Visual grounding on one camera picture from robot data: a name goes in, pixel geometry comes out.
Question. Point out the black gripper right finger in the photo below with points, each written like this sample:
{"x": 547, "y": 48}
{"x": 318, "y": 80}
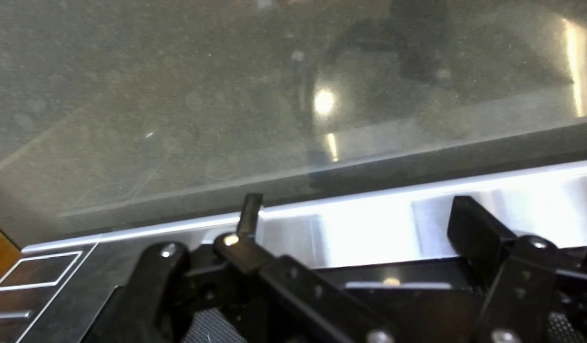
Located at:
{"x": 528, "y": 292}

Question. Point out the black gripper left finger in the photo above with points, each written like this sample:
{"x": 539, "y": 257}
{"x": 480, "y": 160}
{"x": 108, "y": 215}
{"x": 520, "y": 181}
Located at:
{"x": 152, "y": 292}

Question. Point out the small countertop microwave body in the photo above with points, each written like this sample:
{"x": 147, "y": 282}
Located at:
{"x": 26, "y": 316}

